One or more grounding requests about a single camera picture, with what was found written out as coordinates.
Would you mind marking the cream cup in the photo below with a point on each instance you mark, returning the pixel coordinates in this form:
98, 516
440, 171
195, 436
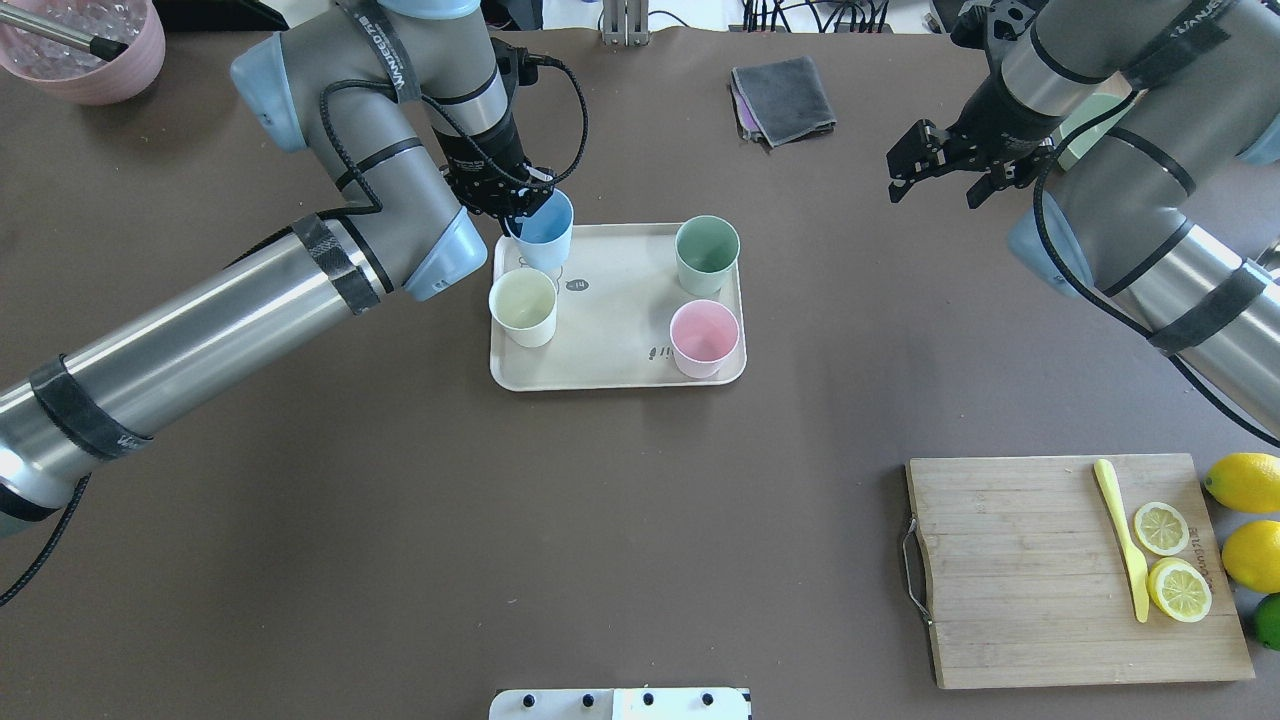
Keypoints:
524, 304

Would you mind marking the whole lemon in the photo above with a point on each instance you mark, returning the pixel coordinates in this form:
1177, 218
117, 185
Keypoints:
1245, 482
1250, 556

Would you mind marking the metal muddler stick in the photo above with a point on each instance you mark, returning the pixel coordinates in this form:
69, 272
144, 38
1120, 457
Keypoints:
103, 48

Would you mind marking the grey folded cloth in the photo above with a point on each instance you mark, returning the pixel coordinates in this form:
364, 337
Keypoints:
781, 102

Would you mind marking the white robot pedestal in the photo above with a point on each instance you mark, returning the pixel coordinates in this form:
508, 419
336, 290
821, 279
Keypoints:
696, 702

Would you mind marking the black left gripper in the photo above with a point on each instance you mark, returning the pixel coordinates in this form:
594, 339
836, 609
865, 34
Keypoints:
482, 152

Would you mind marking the wooden cutting board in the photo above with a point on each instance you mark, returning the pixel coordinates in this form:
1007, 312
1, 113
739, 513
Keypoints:
1024, 584

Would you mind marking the cream tray with rabbit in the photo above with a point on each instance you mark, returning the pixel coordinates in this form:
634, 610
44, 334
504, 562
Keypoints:
617, 294

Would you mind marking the blue cup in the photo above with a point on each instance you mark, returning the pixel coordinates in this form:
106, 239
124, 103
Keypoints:
544, 239

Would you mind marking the aluminium frame post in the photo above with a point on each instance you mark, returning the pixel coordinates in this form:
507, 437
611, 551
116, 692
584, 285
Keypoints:
625, 22

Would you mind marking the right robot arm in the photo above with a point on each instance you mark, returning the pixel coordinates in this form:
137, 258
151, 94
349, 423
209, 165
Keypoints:
1115, 112

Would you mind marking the green cup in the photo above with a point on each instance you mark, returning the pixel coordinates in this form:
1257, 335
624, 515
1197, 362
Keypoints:
707, 249

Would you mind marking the green lime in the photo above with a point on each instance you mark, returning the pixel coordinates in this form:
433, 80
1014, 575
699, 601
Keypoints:
1266, 622

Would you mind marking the pink bowl with ice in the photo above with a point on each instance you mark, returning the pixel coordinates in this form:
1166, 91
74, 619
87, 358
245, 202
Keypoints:
63, 72

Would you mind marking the pink cup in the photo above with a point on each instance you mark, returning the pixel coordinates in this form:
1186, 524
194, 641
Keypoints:
703, 334

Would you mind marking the yellow plastic knife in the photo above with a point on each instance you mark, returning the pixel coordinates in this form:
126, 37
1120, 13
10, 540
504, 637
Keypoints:
1135, 564

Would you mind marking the lemon half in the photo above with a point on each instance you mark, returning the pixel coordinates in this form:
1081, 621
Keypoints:
1179, 590
1160, 529

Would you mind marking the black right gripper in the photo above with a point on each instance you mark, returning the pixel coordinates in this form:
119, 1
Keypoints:
992, 113

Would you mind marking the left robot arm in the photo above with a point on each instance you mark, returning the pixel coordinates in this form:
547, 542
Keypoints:
407, 105

